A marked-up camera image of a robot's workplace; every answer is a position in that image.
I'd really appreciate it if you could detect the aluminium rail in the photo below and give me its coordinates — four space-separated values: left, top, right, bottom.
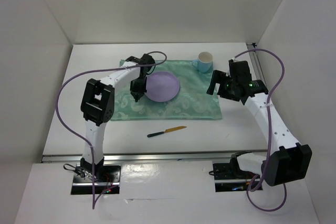
41 148 271 163
249 51 266 83

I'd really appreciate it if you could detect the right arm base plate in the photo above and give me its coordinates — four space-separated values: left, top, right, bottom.
208 163 255 193

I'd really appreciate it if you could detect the front aluminium rail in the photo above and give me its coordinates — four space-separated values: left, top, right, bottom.
41 148 271 163

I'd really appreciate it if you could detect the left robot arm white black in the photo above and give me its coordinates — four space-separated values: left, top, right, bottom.
80 54 155 182

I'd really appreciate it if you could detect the purple cable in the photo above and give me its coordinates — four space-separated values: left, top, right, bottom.
56 51 168 210
233 48 287 212

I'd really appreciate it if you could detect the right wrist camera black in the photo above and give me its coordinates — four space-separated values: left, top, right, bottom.
229 60 252 84

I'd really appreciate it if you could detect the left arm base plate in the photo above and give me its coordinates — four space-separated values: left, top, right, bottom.
63 164 121 195

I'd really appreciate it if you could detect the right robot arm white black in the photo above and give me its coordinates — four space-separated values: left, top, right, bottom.
207 70 312 186

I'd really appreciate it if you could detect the right side aluminium rail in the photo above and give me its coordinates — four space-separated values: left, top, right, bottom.
249 51 266 83

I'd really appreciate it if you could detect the gold knife black handle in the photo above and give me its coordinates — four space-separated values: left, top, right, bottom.
147 126 187 138

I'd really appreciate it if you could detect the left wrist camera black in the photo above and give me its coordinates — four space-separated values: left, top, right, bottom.
140 54 155 68

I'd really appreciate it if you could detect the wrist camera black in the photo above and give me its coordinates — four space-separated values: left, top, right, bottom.
140 54 155 68
229 60 252 84

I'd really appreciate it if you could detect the light blue mug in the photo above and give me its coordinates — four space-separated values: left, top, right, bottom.
192 52 213 73

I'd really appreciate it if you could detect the green patterned cloth placemat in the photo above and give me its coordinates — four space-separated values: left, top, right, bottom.
111 60 222 121

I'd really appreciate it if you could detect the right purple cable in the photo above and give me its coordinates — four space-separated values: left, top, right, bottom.
233 48 287 212

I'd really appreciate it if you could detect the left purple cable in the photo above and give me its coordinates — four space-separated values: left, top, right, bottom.
56 51 168 210

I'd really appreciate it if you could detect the purple plastic plate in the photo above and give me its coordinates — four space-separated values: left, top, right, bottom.
145 71 180 102

